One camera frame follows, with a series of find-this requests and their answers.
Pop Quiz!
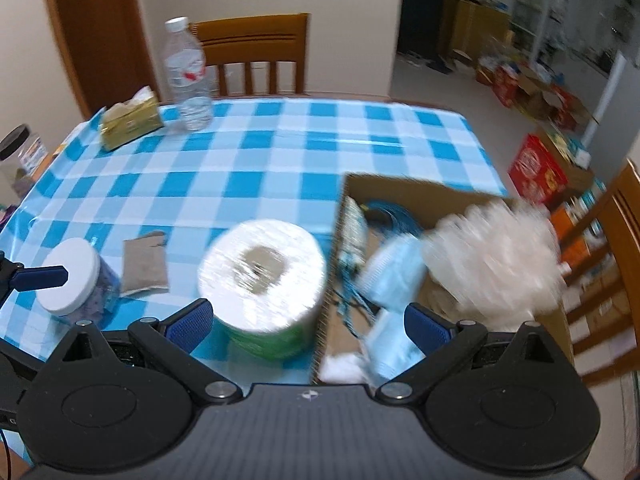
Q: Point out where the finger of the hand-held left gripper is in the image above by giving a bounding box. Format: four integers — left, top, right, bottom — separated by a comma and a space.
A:
0, 255, 70, 311

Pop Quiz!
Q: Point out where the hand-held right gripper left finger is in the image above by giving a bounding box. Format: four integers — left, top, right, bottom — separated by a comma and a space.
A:
47, 298, 243, 406

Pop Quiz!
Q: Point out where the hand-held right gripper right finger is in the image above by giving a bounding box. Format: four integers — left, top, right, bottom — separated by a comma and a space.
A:
376, 303, 571, 405

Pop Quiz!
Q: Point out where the blue face mask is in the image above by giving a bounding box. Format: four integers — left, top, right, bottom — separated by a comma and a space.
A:
360, 235, 428, 308
362, 310, 426, 383

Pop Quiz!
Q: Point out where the white cotton wad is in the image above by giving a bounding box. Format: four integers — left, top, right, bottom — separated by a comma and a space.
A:
320, 352, 371, 386

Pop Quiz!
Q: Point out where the fluffy white plush toy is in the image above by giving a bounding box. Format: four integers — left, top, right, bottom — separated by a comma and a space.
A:
422, 200, 563, 331

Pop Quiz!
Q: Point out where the blue rope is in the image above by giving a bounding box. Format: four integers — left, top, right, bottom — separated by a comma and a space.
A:
337, 197, 426, 341

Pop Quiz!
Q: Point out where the cardboard box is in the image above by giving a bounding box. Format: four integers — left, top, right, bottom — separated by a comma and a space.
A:
310, 172, 573, 386
517, 72, 561, 118

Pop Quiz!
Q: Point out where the white lid glitter jar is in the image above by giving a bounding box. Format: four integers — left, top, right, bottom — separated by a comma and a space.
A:
36, 238, 122, 323

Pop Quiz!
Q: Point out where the flattened brown cardboard tube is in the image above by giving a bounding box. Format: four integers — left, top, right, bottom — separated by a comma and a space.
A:
121, 231, 171, 296

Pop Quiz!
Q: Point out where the green wrapped toilet paper roll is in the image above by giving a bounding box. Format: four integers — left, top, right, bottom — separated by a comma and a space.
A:
197, 218, 328, 359

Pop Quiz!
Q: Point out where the clear jar black lid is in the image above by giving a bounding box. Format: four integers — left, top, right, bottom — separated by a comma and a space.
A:
0, 125, 48, 201

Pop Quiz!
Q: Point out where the gold tissue pack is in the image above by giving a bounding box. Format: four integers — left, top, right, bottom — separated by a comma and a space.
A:
99, 87, 165, 152

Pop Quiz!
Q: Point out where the blue white checkered tablecloth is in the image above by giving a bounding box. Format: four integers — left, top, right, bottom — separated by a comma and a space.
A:
0, 97, 511, 461

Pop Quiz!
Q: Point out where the red printed box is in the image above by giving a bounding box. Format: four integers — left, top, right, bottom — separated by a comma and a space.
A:
507, 134, 568, 206

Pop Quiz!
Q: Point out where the wooden chair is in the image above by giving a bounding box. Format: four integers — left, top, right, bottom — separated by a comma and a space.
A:
560, 159, 640, 386
190, 12, 310, 98

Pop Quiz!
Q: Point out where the clear plastic water bottle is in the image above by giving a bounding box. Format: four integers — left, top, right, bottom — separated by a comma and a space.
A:
164, 16, 215, 132

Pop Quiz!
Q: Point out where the open cardboard box on floor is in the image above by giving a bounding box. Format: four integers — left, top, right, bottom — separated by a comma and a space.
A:
517, 72, 561, 118

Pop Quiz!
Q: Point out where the yellow wooden cabinet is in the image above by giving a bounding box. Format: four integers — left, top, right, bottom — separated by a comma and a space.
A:
450, 0, 511, 68

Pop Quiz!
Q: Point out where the brown wooden door frame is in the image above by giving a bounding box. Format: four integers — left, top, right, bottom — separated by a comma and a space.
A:
40, 0, 161, 116

